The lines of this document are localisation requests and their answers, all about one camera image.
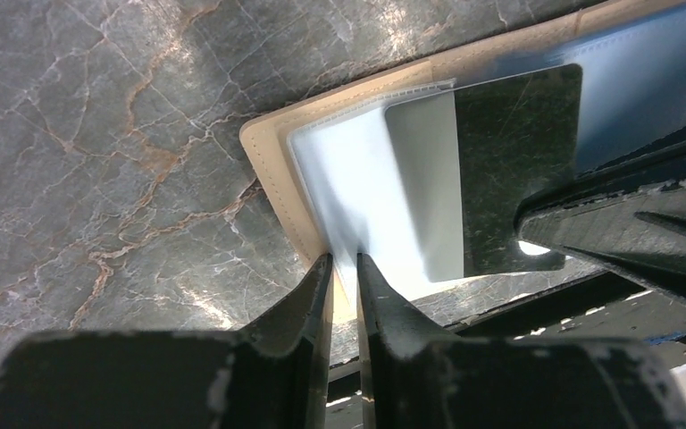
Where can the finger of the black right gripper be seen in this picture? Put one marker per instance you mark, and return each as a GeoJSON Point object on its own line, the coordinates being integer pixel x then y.
{"type": "Point", "coordinates": [628, 216]}

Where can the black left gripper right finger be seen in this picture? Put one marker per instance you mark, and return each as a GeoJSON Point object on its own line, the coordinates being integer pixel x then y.
{"type": "Point", "coordinates": [417, 374]}

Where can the cream leather card holder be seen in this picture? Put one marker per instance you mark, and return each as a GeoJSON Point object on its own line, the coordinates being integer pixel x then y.
{"type": "Point", "coordinates": [328, 166]}

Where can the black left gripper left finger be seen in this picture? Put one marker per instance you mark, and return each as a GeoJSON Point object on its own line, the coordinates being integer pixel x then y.
{"type": "Point", "coordinates": [272, 373]}

